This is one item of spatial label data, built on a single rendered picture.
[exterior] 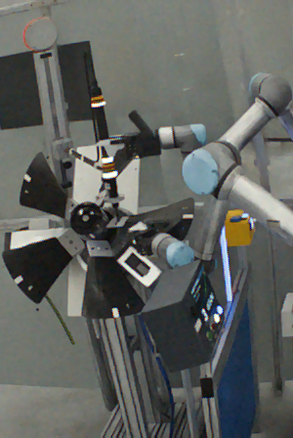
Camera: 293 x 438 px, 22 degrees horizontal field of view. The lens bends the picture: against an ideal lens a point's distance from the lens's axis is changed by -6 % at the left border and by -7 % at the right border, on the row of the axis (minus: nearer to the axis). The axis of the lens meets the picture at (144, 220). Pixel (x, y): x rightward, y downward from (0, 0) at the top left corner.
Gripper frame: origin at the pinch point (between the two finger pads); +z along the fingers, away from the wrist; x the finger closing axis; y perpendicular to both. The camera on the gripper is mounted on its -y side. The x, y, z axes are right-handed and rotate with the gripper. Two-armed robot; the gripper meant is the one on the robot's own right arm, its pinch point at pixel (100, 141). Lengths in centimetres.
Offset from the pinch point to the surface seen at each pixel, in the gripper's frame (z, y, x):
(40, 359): 64, 124, 84
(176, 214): -21.7, 27.4, -3.6
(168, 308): -23, 23, -88
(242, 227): -44, 41, 14
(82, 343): 38, 114, 79
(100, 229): 3.8, 28.7, -5.2
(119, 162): -4.0, 11.1, 11.3
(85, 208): 8.3, 22.2, -1.2
